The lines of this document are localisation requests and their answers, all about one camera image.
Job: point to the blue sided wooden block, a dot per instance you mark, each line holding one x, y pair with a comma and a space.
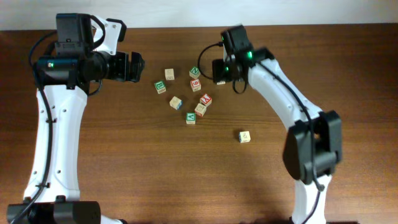
244, 136

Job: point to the plain wooden block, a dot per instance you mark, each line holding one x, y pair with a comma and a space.
169, 74

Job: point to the red Y block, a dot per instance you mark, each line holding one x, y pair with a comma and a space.
206, 100

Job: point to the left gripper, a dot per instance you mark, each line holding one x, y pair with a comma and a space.
134, 68

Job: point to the blue sided plain block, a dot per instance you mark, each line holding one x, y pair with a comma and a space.
175, 103

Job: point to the green N block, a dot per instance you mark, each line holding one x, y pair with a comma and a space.
194, 72

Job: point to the red sided picture block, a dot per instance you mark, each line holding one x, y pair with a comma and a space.
200, 110

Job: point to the red 9 block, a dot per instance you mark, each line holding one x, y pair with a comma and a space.
195, 85

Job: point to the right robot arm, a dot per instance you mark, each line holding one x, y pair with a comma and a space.
313, 146

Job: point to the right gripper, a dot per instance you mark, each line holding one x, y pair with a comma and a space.
218, 71

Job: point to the green V block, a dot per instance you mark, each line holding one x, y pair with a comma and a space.
190, 118

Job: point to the green B block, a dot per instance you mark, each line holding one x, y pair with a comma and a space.
160, 87

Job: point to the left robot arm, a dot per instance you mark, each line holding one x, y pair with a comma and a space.
85, 51

